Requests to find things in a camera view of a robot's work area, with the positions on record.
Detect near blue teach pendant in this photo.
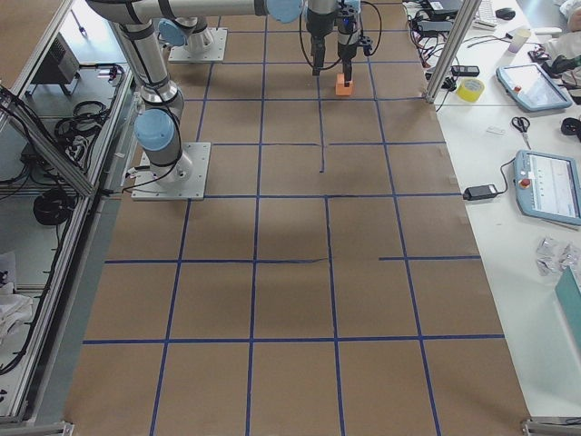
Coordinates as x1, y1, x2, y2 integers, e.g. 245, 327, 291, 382
513, 150, 580, 226

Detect far blue teach pendant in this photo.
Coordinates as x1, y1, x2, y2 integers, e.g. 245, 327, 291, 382
496, 64, 573, 112

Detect yellow tape roll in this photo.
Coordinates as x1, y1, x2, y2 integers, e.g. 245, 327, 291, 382
457, 77, 485, 103

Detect blue teach pendant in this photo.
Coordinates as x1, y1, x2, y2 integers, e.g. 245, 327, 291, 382
513, 150, 580, 226
496, 64, 573, 112

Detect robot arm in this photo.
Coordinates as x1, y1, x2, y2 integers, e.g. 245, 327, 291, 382
88, 1, 363, 186

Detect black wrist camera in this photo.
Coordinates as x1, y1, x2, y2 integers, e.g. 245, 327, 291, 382
358, 35, 374, 56

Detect black power adapter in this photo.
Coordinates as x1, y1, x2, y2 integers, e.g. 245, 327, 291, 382
462, 184, 499, 202

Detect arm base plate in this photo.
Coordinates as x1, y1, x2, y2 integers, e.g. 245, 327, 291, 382
131, 142, 212, 201
169, 27, 228, 64

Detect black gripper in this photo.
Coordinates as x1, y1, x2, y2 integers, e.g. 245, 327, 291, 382
310, 1, 361, 87
307, 0, 339, 37

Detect aluminium frame post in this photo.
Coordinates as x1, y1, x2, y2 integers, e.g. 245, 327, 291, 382
424, 0, 480, 104

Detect orange foam block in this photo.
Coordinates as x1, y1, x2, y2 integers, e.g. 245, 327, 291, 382
335, 74, 354, 97

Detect paper cup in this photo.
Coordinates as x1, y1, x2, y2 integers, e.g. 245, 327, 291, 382
507, 27, 531, 54

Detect black handled scissors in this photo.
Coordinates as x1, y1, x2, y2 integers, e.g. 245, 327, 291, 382
511, 116, 531, 150

